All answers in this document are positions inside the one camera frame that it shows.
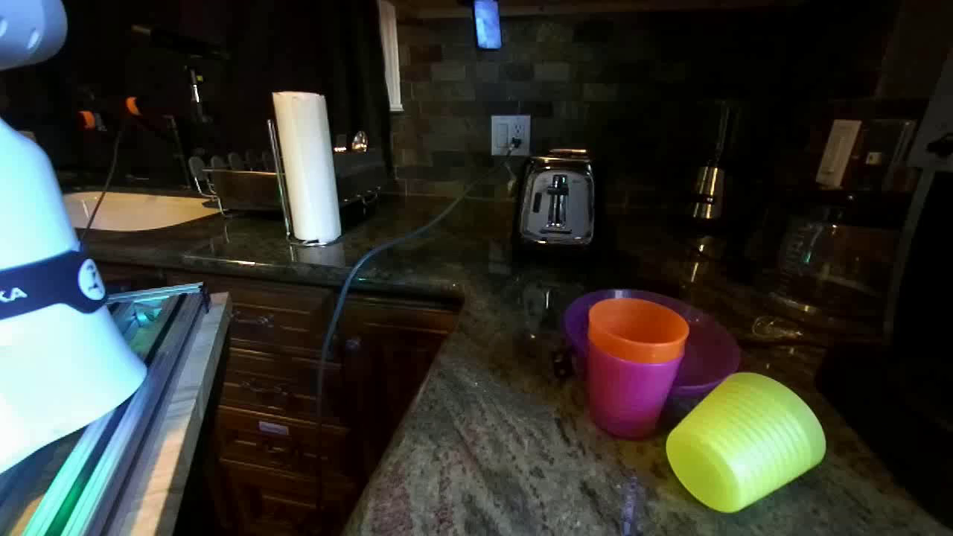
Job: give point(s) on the dark wooden cabinet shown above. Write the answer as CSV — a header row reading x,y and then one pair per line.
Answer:
x,y
277,398

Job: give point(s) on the white vertical trim strip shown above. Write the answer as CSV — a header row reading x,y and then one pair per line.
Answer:
x,y
392,54

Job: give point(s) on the white paper towel roll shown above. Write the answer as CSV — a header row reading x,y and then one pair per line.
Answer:
x,y
307,167

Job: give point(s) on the white wall outlet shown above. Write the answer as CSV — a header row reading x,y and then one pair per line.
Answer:
x,y
509,136

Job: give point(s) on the orange plastic cup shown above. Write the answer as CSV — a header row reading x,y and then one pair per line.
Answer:
x,y
634,332

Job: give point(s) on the chrome two-slot toaster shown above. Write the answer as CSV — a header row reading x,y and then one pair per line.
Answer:
x,y
554,203

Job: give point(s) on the dark dish rack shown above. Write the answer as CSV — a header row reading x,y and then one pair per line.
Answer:
x,y
249,188

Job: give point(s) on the purple plastic bowl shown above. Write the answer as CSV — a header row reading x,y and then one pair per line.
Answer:
x,y
709,347

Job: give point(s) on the white kitchen sink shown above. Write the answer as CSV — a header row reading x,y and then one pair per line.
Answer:
x,y
138,209

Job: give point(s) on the magenta plastic cup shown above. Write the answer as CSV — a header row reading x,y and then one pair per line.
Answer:
x,y
627,398

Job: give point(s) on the black coffee maker with carafe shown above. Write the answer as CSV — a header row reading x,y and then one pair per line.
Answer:
x,y
822,249

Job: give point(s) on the yellow-green ribbed plastic cup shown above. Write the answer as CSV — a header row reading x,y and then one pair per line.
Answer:
x,y
746,442

